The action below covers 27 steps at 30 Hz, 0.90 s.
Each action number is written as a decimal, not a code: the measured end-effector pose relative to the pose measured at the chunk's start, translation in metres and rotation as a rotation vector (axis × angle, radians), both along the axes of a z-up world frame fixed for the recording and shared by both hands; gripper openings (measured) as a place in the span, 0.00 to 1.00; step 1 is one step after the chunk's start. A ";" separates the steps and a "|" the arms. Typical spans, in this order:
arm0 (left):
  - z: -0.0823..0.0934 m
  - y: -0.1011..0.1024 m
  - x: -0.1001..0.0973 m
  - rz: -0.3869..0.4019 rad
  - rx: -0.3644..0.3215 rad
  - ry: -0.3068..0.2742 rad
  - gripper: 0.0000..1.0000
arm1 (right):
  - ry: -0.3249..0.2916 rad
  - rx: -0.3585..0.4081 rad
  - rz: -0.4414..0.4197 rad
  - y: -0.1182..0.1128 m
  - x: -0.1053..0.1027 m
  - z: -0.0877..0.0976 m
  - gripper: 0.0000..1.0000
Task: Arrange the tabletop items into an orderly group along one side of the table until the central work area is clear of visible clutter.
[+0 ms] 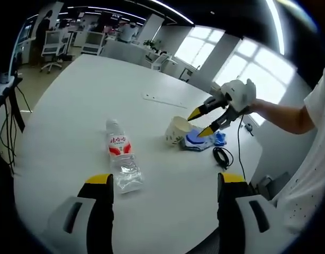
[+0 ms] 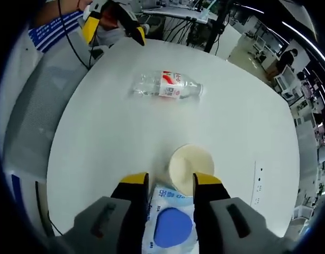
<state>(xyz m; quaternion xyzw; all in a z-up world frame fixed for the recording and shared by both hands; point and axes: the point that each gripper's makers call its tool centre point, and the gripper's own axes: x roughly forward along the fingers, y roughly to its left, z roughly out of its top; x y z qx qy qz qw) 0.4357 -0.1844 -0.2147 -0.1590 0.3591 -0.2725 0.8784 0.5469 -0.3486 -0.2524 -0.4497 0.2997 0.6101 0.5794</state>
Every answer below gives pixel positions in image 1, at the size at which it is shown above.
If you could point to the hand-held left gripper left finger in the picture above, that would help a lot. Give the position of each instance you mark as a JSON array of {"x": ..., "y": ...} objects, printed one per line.
[{"x": 99, "y": 219}]

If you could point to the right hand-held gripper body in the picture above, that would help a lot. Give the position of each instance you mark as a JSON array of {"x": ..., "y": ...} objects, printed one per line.
[{"x": 239, "y": 95}]

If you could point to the white office chair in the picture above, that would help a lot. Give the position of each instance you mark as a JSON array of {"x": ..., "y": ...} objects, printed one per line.
[
  {"x": 52, "y": 49},
  {"x": 160, "y": 62},
  {"x": 93, "y": 43}
]

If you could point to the small black device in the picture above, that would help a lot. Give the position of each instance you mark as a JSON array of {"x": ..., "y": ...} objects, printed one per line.
[{"x": 249, "y": 128}]

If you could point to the white leaf-print paper cup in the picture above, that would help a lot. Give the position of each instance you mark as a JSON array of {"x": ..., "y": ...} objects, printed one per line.
[{"x": 175, "y": 132}]

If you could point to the clear plastic water bottle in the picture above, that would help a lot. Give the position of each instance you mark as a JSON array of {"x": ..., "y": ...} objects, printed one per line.
[{"x": 122, "y": 158}]

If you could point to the white table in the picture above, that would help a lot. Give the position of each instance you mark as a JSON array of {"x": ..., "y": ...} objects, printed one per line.
[{"x": 85, "y": 111}]

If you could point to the white table socket panel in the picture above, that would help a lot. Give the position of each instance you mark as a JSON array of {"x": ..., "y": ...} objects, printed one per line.
[{"x": 165, "y": 100}]

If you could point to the white blue packet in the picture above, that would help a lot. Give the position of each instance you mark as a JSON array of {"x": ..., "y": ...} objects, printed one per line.
[{"x": 195, "y": 143}]

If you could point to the black tripod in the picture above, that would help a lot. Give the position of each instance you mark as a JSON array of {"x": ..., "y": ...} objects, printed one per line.
[{"x": 15, "y": 105}]

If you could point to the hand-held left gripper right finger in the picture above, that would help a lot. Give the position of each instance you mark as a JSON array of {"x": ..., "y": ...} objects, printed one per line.
[{"x": 231, "y": 219}]

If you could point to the potted green plant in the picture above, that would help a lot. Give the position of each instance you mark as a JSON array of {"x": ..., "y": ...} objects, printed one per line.
[{"x": 152, "y": 44}]

